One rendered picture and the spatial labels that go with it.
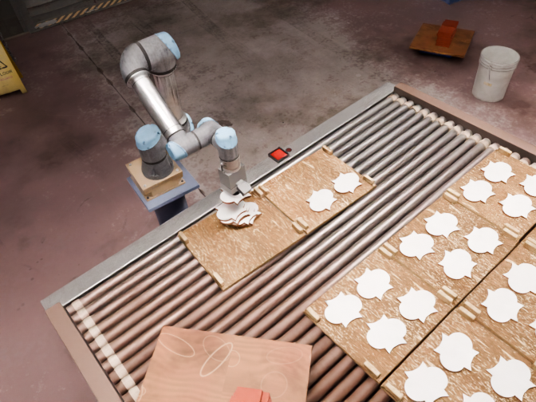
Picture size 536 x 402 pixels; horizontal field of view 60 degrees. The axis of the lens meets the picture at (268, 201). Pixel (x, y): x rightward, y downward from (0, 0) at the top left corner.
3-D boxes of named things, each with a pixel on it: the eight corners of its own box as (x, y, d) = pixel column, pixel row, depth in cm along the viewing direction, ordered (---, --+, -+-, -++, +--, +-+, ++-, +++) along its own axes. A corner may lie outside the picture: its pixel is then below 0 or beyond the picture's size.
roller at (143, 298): (84, 337, 173) (80, 331, 169) (414, 109, 252) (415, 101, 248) (91, 346, 170) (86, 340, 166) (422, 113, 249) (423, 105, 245)
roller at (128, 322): (91, 347, 170) (86, 340, 166) (422, 113, 249) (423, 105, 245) (97, 356, 167) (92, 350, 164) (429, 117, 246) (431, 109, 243)
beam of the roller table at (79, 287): (45, 309, 184) (39, 301, 180) (386, 90, 269) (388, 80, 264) (54, 323, 180) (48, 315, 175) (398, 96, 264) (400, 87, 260)
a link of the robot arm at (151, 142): (135, 152, 215) (128, 130, 204) (161, 139, 220) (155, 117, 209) (147, 167, 208) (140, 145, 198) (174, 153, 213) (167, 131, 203)
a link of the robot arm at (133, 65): (104, 47, 169) (177, 155, 163) (132, 36, 173) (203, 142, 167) (107, 65, 179) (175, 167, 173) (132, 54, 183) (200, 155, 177)
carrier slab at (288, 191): (256, 190, 212) (256, 187, 211) (322, 149, 228) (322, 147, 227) (307, 234, 192) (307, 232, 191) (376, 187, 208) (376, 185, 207)
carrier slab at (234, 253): (177, 237, 196) (176, 234, 195) (255, 191, 212) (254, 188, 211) (223, 292, 176) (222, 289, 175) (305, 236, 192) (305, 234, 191)
